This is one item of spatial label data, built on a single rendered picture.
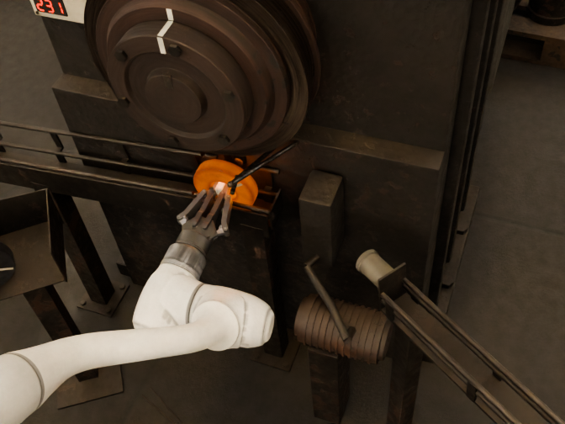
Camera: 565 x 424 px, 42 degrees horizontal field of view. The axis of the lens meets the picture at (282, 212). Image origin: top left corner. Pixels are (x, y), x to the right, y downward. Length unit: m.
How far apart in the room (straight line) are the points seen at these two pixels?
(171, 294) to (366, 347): 0.49
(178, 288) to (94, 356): 0.30
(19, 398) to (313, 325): 0.81
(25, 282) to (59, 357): 0.66
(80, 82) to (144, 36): 0.58
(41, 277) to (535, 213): 1.65
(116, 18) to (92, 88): 0.47
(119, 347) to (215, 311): 0.22
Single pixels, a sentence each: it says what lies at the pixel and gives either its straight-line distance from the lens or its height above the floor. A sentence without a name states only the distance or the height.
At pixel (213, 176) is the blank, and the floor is 0.79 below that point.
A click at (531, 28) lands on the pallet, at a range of 3.18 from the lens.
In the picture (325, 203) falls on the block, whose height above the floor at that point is 0.80.
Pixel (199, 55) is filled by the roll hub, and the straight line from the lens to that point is 1.29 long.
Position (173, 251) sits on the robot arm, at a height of 0.78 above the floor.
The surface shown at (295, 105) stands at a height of 1.07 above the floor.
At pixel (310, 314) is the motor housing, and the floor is 0.53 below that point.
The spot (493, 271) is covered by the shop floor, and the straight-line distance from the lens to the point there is 2.50.
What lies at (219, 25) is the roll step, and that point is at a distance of 1.31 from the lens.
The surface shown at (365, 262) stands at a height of 0.69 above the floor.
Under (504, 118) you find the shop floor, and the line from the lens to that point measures 2.98.
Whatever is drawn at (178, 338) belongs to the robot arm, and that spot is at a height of 0.87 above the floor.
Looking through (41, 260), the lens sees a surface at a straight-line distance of 1.89.
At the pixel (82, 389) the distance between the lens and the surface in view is 2.37.
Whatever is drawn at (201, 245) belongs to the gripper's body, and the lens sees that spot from 1.60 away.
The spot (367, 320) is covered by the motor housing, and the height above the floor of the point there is 0.53.
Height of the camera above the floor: 2.02
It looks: 51 degrees down
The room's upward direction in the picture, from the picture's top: 7 degrees counter-clockwise
